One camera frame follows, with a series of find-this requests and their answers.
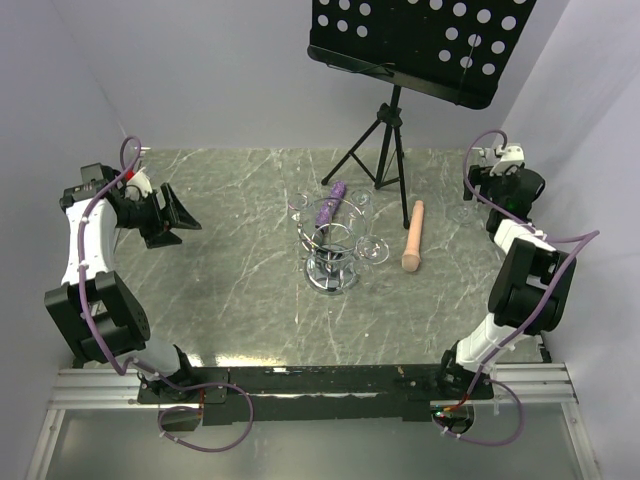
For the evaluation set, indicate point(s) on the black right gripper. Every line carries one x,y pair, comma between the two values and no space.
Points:
482,178

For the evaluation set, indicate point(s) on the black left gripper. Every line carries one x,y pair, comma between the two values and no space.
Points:
173,213

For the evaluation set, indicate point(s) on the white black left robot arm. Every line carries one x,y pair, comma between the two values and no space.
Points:
97,314

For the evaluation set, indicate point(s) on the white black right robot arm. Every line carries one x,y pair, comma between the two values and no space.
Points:
531,289

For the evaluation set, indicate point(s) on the chrome wine glass rack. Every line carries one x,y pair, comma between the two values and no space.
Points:
326,269

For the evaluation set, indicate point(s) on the beige wooden rolling pin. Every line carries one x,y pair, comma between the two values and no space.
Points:
411,258

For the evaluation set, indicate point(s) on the black music stand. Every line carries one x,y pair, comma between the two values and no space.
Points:
454,51

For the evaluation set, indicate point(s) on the purple glitter microphone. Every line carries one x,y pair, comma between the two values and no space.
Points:
330,207

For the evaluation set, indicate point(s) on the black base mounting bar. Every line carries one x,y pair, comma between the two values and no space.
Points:
302,393

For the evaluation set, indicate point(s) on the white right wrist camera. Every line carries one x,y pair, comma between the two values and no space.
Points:
507,158

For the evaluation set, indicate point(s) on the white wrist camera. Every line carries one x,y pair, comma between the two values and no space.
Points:
137,185
507,158

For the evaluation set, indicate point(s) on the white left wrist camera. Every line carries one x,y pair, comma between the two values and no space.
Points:
137,185

